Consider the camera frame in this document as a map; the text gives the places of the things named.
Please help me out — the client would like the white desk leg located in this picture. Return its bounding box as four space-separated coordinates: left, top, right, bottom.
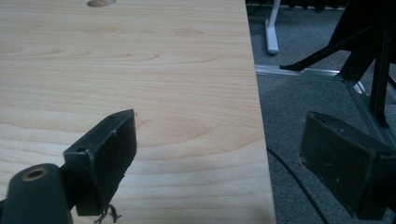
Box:
264 0 282 56

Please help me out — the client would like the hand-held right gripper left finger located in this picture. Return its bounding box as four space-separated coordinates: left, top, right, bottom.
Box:
63 108 138 217

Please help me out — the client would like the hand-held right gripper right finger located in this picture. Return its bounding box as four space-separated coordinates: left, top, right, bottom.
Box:
298 111 396 221

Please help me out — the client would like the silver aluminium floor frame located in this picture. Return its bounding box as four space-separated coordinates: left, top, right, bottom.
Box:
254 63 396 150

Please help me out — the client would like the black metal stand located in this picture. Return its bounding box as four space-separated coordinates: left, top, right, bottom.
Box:
278 0 396 129

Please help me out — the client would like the black cable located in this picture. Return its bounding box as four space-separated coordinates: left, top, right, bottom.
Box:
266 147 331 224

